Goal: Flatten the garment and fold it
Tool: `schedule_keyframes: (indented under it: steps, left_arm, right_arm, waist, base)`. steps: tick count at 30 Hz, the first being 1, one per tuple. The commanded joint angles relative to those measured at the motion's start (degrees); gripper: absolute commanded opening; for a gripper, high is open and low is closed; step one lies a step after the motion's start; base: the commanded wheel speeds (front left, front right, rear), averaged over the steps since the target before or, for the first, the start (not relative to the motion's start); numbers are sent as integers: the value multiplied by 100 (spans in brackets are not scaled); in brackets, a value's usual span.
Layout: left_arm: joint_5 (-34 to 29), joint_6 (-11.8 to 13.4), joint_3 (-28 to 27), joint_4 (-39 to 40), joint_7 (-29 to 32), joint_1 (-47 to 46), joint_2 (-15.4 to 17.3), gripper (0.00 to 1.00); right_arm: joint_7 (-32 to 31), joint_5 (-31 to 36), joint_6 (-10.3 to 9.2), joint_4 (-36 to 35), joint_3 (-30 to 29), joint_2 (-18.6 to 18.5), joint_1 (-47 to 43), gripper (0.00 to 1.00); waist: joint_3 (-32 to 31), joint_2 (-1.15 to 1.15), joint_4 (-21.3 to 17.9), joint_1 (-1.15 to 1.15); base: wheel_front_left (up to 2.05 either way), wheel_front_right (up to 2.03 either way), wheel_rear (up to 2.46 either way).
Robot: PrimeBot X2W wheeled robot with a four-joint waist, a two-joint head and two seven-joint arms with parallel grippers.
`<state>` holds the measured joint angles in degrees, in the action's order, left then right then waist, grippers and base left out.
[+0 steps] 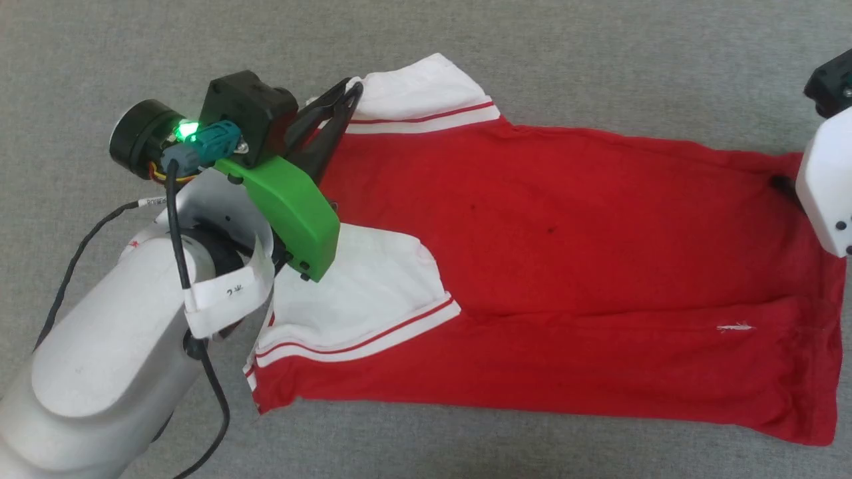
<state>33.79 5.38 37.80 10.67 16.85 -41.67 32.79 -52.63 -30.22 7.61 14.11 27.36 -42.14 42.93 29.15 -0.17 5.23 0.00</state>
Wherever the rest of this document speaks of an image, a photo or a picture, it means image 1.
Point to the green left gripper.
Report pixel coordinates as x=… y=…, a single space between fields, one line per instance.
x=293 y=206

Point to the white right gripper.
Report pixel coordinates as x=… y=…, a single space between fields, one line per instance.
x=829 y=186

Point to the red and white t-shirt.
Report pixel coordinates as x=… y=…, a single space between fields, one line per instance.
x=566 y=266

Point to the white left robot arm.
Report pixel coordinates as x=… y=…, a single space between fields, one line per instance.
x=100 y=346

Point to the black left gripper motor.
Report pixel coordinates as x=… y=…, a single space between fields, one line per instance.
x=136 y=136

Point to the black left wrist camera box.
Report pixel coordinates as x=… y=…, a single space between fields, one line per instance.
x=249 y=110

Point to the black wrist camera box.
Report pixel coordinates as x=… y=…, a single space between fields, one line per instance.
x=249 y=110
x=832 y=83

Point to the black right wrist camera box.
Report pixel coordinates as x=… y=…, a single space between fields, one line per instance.
x=832 y=83

